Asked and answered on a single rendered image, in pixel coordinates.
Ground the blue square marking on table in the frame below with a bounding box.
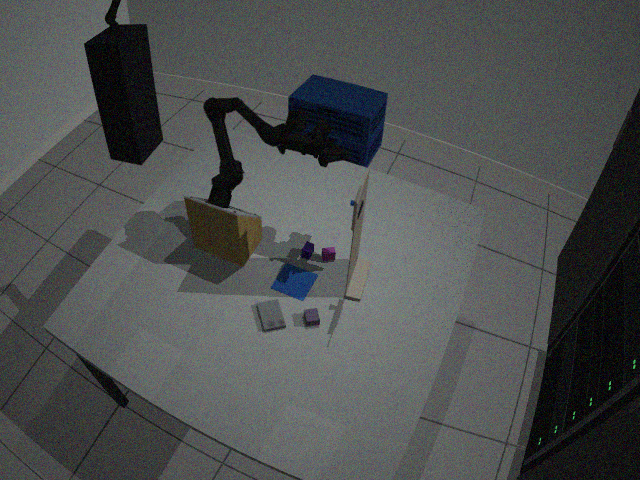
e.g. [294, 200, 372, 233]
[271, 263, 318, 301]

